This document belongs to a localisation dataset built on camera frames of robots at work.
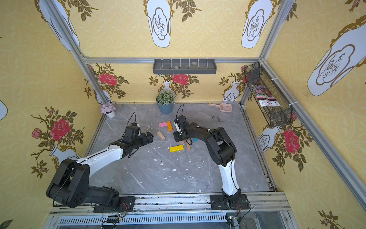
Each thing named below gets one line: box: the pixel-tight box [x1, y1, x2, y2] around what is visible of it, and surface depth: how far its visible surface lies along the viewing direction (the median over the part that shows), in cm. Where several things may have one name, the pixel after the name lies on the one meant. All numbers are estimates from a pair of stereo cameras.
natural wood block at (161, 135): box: [156, 130, 166, 140], surface depth 102 cm
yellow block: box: [169, 144, 185, 153], surface depth 96 cm
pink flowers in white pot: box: [100, 102, 116, 118], surface depth 108 cm
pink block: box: [158, 121, 168, 128], surface depth 109 cm
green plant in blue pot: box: [156, 89, 175, 115], surface depth 106 cm
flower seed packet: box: [249, 83, 281, 107], surface depth 78 cm
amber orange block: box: [166, 120, 173, 133], surface depth 108 cm
